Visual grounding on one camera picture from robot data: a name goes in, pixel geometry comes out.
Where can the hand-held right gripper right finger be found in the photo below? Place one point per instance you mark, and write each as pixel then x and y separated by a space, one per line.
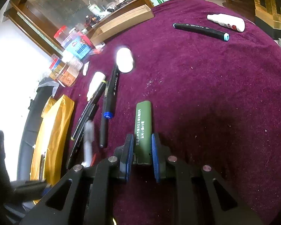
pixel 155 157

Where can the gold tray white inside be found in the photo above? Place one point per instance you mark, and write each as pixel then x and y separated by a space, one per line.
pixel 53 143

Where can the silver pen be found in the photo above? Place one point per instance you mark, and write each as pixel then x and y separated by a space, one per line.
pixel 89 143

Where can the white glue bottle orange cap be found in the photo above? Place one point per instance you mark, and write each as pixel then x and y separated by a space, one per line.
pixel 95 84

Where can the small white tube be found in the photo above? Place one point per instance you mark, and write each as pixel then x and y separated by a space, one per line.
pixel 85 69

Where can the white pill bottle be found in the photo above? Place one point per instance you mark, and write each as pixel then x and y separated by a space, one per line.
pixel 124 59

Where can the green lighter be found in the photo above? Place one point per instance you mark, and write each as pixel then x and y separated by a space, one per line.
pixel 142 121

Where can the cardboard box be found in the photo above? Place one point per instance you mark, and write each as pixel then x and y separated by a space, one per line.
pixel 121 25

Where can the wooden sideboard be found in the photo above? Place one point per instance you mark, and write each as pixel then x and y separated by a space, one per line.
pixel 131 4

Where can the clear jar orange contents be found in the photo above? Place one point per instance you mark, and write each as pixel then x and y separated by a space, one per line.
pixel 69 73

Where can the clear plastic packet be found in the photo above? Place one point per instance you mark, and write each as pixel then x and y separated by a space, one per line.
pixel 97 49

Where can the gold framed cabinet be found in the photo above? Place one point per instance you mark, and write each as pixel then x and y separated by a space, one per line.
pixel 269 7

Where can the black marker yellow cap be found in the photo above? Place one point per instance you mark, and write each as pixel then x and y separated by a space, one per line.
pixel 91 107

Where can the clear jar blue label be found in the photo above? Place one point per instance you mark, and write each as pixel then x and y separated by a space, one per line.
pixel 80 46

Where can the clear jar red lid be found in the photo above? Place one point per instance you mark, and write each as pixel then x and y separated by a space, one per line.
pixel 63 36

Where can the plain black marker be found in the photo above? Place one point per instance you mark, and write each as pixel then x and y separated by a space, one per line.
pixel 103 133
pixel 80 138

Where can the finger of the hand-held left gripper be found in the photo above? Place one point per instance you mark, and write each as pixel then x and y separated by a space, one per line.
pixel 30 189

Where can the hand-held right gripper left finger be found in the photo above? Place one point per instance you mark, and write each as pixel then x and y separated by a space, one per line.
pixel 129 154

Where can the black marker dark blue cap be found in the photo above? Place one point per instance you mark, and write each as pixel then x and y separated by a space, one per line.
pixel 112 89

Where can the white spray bottle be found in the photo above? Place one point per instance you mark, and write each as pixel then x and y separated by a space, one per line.
pixel 227 21

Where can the black marker light blue caps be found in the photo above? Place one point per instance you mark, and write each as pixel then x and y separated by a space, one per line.
pixel 201 30

